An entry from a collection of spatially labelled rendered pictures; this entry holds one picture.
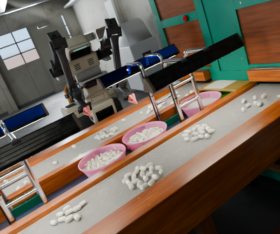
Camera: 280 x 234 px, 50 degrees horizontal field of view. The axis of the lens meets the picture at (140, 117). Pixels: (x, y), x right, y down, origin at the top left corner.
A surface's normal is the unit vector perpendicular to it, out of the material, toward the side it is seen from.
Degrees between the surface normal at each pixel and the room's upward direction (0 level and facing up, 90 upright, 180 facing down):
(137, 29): 71
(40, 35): 90
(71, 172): 90
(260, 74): 90
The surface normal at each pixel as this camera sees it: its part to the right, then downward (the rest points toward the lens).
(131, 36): 0.31, -0.15
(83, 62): 0.48, 0.26
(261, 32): -0.80, 0.44
